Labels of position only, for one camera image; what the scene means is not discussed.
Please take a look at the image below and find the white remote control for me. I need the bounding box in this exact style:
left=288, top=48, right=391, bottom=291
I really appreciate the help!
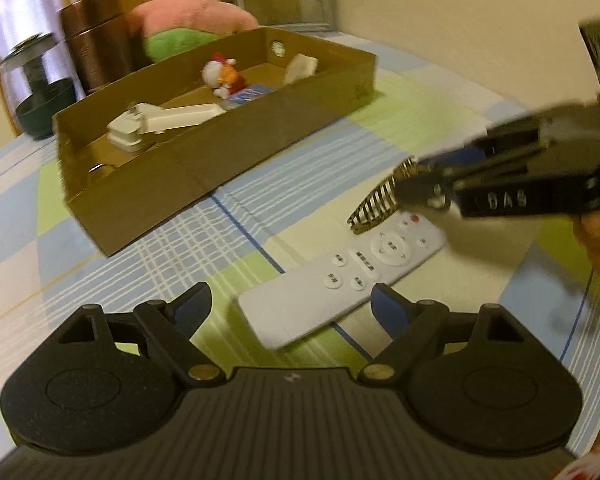
left=237, top=210, right=448, bottom=351

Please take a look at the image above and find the brown metal canister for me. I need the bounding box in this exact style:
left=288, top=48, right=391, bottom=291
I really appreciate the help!
left=59, top=0, right=136, bottom=96

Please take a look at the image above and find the brown cardboard box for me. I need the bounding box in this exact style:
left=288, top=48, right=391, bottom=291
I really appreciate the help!
left=52, top=27, right=378, bottom=258

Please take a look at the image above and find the pink star plush toy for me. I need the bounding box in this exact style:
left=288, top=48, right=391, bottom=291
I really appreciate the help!
left=130, top=0, right=258, bottom=61

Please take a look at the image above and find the white wall plug adapter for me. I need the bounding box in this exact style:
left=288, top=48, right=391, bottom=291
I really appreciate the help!
left=284, top=54, right=319, bottom=84

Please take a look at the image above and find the person's right hand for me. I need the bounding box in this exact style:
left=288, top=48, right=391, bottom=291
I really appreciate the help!
left=572, top=205, right=600, bottom=277

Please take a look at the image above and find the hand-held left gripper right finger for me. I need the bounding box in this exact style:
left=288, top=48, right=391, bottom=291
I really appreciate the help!
left=357, top=282, right=526, bottom=386

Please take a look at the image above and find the lavender sheer curtain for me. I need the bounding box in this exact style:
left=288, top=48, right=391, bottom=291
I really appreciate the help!
left=0, top=0, right=88, bottom=66

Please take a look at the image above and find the red and white toy figure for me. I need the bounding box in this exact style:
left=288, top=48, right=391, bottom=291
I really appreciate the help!
left=201, top=52, right=246, bottom=99

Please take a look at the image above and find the blue card packet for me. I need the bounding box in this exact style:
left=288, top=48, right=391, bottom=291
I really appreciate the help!
left=225, top=85, right=276, bottom=109

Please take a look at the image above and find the glass jar with dark base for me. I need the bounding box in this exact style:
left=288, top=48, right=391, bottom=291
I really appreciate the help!
left=0, top=32, right=78, bottom=141

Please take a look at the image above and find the gold spring hair clip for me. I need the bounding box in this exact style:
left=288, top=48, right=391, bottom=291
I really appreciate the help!
left=347, top=156, right=421, bottom=236

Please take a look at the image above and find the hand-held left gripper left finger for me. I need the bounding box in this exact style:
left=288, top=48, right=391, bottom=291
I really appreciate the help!
left=55, top=281, right=226, bottom=388

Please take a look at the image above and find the red and white packet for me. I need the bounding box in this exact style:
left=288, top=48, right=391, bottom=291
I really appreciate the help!
left=550, top=442, right=600, bottom=480

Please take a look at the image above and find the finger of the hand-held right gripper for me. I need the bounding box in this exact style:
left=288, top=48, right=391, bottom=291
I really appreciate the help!
left=396, top=159, right=532, bottom=209
left=420, top=109, right=552, bottom=175

